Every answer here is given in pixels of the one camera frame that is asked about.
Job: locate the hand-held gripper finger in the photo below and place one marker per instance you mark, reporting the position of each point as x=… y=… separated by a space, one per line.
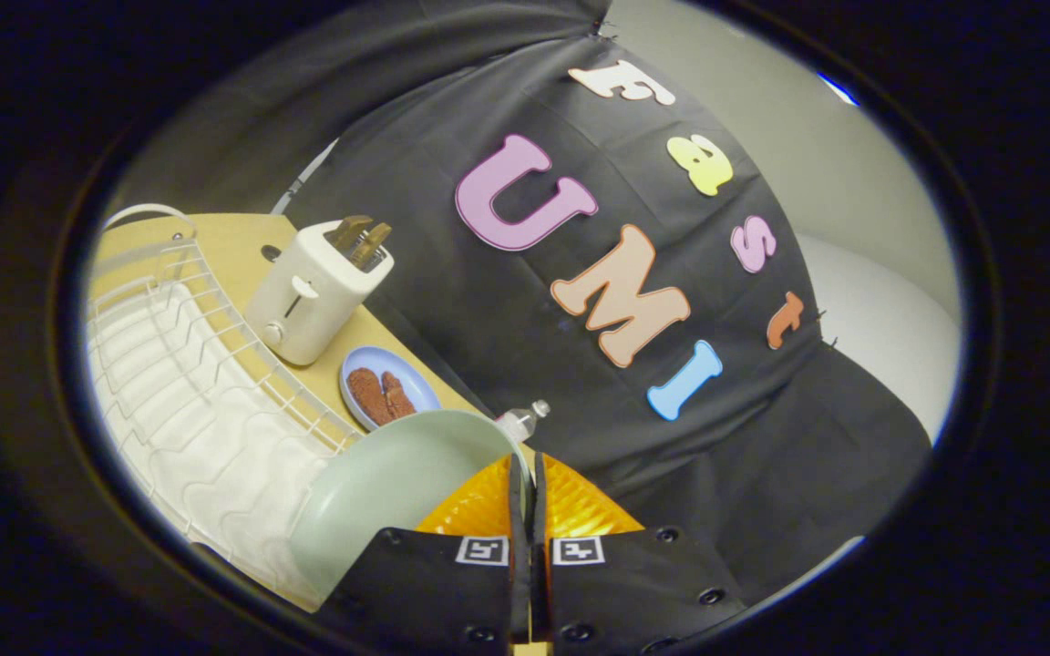
x=517 y=510
x=540 y=510

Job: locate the pale green plate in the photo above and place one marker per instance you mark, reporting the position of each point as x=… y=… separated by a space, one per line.
x=379 y=492

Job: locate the small blue plate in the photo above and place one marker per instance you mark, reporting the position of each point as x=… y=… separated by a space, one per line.
x=411 y=374

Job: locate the clear plastic bottle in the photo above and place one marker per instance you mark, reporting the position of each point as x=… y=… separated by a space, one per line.
x=521 y=420

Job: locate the brown bread slice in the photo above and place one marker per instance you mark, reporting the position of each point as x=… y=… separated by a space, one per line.
x=366 y=394
x=396 y=394

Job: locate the black backdrop cloth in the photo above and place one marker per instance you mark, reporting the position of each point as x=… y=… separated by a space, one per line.
x=598 y=301

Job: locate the white toaster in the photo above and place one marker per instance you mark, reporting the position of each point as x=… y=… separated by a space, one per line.
x=311 y=296

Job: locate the toast slice in toaster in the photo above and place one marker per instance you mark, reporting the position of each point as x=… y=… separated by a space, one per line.
x=359 y=239

